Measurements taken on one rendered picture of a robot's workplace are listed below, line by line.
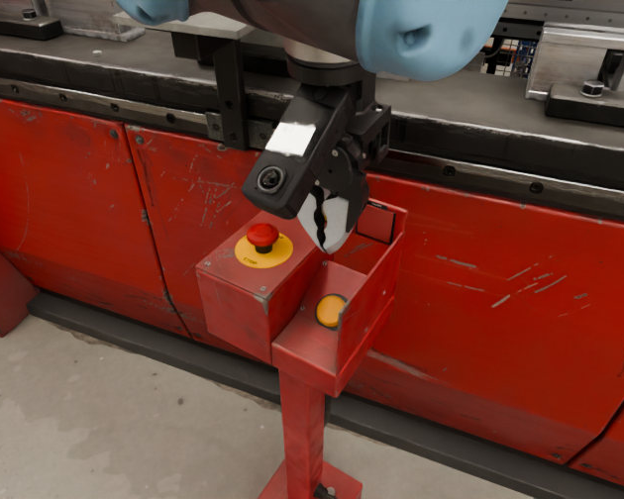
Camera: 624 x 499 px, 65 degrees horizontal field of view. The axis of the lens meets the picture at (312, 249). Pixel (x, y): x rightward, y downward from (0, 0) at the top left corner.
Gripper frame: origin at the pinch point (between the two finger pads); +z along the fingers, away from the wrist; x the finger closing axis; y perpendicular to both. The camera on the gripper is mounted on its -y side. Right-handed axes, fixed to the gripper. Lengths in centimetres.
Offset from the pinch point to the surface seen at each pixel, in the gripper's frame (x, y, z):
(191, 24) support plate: 25.3, 12.5, -15.2
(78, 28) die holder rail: 73, 29, -3
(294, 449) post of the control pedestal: 5.2, -3.8, 47.1
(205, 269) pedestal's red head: 13.3, -5.2, 5.4
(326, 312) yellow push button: 0.3, 0.4, 11.5
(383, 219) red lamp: -2.4, 10.0, 2.6
